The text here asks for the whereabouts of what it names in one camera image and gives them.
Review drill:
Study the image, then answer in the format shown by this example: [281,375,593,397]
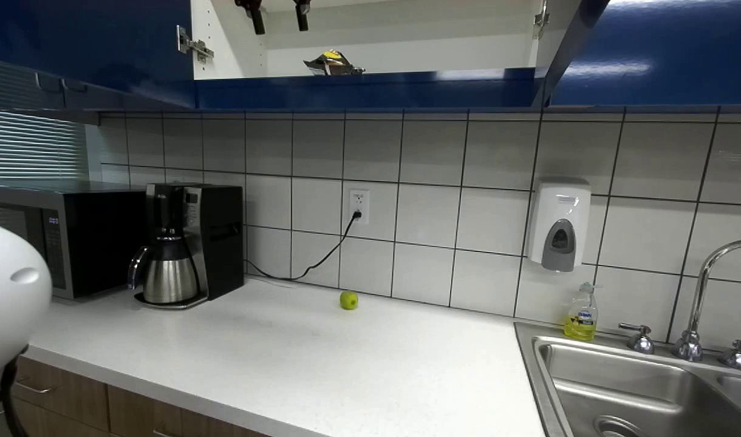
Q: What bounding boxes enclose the black Lays chips packet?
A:
[302,50,364,80]

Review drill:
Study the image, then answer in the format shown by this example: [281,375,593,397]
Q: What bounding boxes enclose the metal cupboard door hinge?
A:
[175,23,217,63]

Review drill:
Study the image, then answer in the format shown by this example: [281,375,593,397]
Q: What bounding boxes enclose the open blue cupboard door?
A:
[533,0,612,113]

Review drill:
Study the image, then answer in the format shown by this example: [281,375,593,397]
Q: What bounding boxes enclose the wooden counter drawers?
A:
[11,354,267,437]

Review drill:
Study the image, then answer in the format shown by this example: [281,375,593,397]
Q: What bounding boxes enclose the black coffee maker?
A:
[134,183,249,314]

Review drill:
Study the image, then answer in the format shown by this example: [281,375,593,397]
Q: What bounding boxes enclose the grey window blinds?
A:
[0,108,92,194]

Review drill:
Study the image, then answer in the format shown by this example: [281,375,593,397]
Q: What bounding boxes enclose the steel coffee carafe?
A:
[126,234,205,309]

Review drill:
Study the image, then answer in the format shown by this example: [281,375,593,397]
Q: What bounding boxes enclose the black microwave oven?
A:
[0,184,152,301]

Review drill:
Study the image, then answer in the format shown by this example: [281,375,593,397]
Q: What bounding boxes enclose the yellow dish soap bottle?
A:
[560,282,600,343]

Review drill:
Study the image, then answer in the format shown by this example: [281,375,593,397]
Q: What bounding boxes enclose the chrome sink faucet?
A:
[673,237,741,365]

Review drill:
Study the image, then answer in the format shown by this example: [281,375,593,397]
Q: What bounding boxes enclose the stainless steel sink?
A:
[514,322,741,437]

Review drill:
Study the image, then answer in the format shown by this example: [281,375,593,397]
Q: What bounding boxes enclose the blue wall cupboard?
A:
[0,0,741,118]

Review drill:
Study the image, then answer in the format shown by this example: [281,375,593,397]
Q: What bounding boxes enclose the white wall power outlet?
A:
[349,187,373,229]

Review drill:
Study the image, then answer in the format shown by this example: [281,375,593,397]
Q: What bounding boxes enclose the black power cable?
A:
[240,209,364,285]

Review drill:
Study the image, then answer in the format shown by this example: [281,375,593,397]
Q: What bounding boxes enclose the white wall soap dispenser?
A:
[525,181,593,275]

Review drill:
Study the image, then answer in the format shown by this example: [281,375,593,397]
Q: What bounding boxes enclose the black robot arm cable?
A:
[0,345,35,437]

